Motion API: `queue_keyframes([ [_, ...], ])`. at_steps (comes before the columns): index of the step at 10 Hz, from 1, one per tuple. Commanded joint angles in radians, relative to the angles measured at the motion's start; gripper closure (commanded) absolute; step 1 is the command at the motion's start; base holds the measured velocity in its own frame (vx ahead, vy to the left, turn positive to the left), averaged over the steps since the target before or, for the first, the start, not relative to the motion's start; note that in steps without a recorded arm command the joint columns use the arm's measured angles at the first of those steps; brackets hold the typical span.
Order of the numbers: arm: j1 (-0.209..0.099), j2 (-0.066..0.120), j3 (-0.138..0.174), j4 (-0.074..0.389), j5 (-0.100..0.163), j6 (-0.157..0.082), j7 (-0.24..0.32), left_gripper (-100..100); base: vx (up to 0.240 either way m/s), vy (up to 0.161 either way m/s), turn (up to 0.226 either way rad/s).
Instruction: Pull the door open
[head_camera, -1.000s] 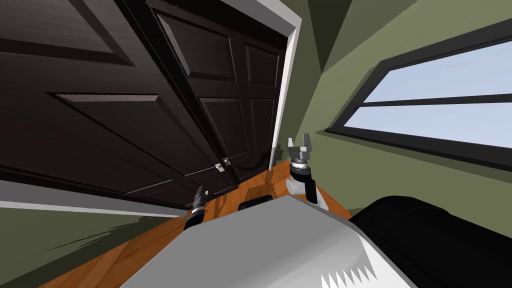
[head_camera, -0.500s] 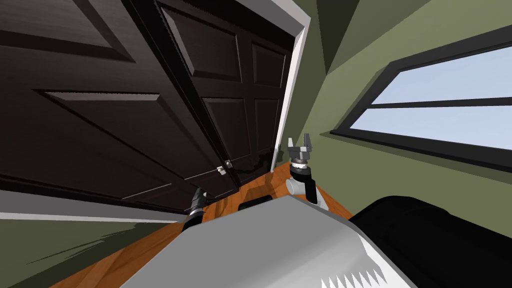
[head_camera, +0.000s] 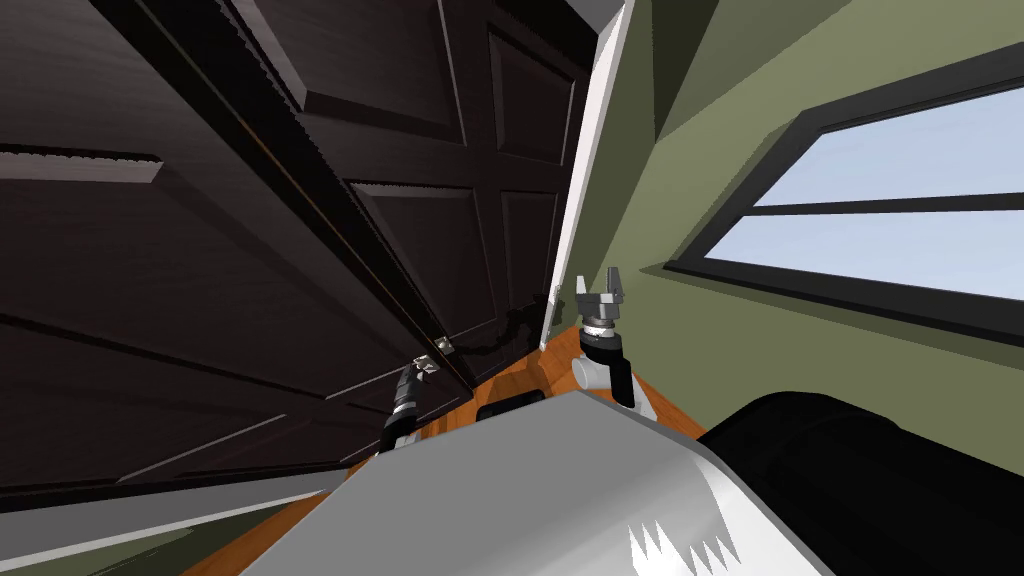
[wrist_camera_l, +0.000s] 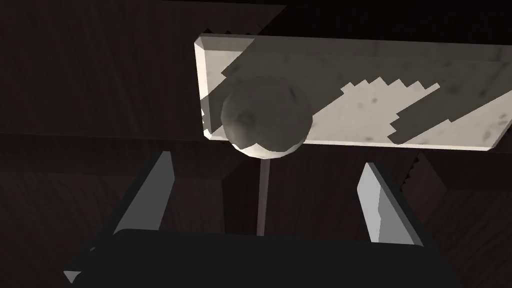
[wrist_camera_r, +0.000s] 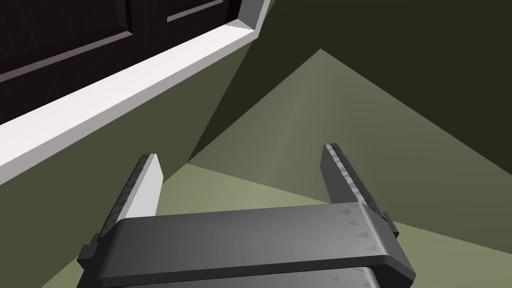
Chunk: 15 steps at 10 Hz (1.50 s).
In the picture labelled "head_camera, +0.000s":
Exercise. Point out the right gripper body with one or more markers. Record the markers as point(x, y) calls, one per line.
point(600, 306)

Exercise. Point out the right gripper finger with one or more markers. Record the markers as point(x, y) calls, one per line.
point(582, 286)
point(614, 284)

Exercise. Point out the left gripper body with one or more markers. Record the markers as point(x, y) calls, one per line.
point(424, 367)

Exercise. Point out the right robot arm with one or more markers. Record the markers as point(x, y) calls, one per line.
point(864, 488)

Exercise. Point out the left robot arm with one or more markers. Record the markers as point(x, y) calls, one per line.
point(402, 408)

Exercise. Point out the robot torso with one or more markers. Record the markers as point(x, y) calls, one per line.
point(520, 496)

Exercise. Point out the dark brown door leaf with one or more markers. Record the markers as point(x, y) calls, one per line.
point(144, 280)
point(448, 176)

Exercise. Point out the black framed window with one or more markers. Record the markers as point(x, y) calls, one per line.
point(896, 208)

